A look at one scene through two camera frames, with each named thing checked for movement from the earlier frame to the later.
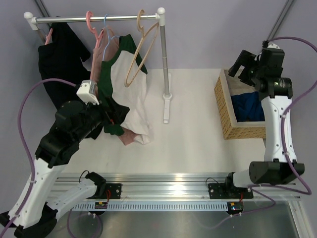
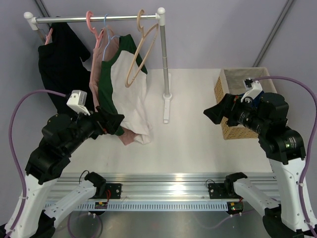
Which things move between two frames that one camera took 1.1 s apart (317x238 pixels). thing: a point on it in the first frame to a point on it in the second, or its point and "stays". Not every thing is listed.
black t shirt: x=63 y=57 stays
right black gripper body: x=249 y=67 to x=237 y=109
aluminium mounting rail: x=167 y=187 stays
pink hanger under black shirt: x=48 y=36 stays
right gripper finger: x=244 y=57 to x=215 y=113
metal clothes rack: x=33 y=23 stays
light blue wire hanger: x=109 y=38 stays
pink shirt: x=107 y=44 stays
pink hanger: x=88 y=15 stays
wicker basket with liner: x=226 y=86 stays
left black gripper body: x=110 y=116 to x=104 y=125
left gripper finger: x=112 y=104 to x=104 y=114
